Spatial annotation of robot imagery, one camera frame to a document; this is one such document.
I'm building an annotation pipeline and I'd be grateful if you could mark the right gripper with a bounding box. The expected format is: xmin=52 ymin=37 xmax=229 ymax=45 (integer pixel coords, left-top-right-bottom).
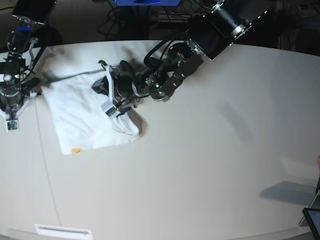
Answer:
xmin=0 ymin=87 xmax=24 ymax=113

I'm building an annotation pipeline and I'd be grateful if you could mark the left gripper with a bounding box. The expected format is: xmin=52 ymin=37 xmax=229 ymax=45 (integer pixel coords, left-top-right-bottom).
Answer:
xmin=91 ymin=66 xmax=140 ymax=102

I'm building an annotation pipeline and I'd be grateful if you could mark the white printed T-shirt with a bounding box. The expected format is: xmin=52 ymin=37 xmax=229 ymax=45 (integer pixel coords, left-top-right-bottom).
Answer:
xmin=41 ymin=71 xmax=141 ymax=155

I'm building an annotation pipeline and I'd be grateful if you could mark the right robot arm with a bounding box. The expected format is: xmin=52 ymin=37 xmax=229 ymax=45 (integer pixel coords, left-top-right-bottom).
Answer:
xmin=0 ymin=0 xmax=63 ymax=115

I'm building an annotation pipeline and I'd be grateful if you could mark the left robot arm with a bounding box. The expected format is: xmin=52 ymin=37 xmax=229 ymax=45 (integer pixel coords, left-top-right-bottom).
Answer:
xmin=92 ymin=0 xmax=275 ymax=105

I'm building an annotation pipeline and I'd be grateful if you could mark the power strip with red light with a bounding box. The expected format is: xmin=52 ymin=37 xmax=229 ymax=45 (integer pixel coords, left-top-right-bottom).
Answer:
xmin=155 ymin=12 xmax=194 ymax=24

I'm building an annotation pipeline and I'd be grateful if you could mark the white paper label strip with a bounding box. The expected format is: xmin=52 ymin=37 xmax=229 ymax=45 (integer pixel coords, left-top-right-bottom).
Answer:
xmin=34 ymin=224 xmax=93 ymax=240

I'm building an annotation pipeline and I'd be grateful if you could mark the black tablet device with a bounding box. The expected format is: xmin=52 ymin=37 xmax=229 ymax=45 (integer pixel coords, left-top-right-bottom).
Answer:
xmin=302 ymin=208 xmax=320 ymax=240

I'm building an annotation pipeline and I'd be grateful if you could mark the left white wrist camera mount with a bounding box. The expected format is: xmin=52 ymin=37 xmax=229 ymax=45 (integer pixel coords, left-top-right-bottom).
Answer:
xmin=97 ymin=59 xmax=137 ymax=120

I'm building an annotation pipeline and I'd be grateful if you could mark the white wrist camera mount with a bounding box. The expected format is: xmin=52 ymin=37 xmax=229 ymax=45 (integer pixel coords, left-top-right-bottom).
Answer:
xmin=97 ymin=59 xmax=137 ymax=120
xmin=0 ymin=91 xmax=42 ymax=132

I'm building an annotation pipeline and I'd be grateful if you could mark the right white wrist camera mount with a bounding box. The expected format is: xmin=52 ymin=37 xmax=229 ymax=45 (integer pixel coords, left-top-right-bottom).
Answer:
xmin=0 ymin=91 xmax=42 ymax=132

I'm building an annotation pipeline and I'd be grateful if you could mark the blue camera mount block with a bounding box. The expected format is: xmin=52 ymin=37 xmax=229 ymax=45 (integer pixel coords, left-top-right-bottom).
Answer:
xmin=112 ymin=0 xmax=180 ymax=7

